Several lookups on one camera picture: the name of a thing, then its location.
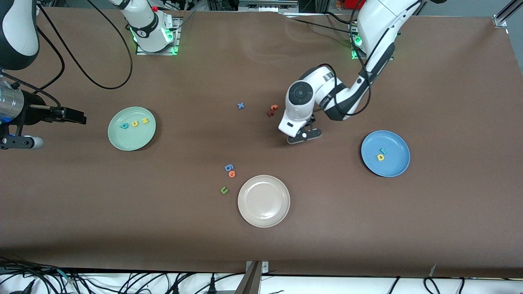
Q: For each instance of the red box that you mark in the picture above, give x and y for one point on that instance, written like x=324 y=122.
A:
x=350 y=4

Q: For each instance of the silver clamp bracket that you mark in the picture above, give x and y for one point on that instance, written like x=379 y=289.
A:
x=264 y=267

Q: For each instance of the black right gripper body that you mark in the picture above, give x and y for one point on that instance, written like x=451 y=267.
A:
x=33 y=111

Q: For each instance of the aluminium frame profile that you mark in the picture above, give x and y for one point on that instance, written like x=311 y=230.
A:
x=499 y=21

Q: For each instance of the blue letter g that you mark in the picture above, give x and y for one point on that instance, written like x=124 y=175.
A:
x=229 y=168

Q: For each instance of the beige plate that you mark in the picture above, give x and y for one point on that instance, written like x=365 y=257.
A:
x=263 y=201

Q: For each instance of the grey power strip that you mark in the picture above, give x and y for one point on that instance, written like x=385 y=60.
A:
x=267 y=6

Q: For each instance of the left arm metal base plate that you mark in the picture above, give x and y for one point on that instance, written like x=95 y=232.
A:
x=354 y=41

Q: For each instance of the grey mount post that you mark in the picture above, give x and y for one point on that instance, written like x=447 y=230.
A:
x=249 y=283

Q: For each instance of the brown table cover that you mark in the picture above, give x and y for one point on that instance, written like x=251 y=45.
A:
x=327 y=237

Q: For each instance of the green plate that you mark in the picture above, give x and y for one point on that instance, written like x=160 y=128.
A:
x=131 y=139

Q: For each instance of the white paper scrap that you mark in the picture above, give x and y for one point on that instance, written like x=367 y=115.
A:
x=433 y=268

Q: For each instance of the blue plate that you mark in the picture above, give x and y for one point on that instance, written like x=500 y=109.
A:
x=396 y=163

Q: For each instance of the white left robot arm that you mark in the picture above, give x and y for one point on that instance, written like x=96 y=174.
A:
x=380 y=20

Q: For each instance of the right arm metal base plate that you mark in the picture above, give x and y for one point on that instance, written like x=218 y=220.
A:
x=157 y=53

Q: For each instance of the black power plug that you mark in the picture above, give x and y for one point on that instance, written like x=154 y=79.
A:
x=211 y=286

